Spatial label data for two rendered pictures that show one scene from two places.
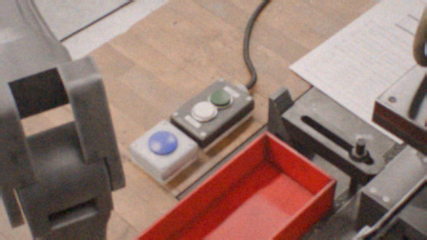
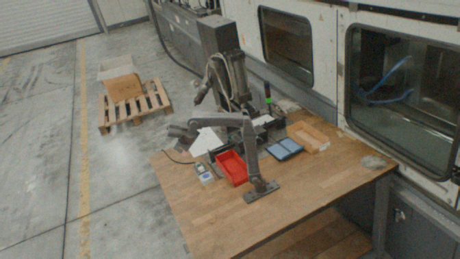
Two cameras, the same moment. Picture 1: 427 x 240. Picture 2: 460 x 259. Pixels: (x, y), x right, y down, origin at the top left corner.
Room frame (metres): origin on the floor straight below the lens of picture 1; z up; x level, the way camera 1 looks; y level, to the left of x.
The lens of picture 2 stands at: (-0.04, 1.24, 2.07)
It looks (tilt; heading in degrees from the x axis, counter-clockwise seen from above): 32 degrees down; 294
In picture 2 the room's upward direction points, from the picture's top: 12 degrees counter-clockwise
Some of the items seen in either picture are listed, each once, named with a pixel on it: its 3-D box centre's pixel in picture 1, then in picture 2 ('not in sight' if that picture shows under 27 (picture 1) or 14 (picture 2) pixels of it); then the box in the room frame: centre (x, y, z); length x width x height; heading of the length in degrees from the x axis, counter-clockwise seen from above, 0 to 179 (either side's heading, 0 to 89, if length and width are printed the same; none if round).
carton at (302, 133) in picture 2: not in sight; (307, 136); (0.20, -0.34, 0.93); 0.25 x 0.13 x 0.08; 134
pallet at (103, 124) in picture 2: not in sight; (133, 103); (3.10, -2.29, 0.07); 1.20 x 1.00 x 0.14; 128
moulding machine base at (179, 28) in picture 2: not in sight; (186, 19); (3.47, -5.33, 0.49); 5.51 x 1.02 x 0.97; 131
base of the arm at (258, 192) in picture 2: not in sight; (260, 186); (0.38, 0.12, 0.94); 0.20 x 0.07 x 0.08; 44
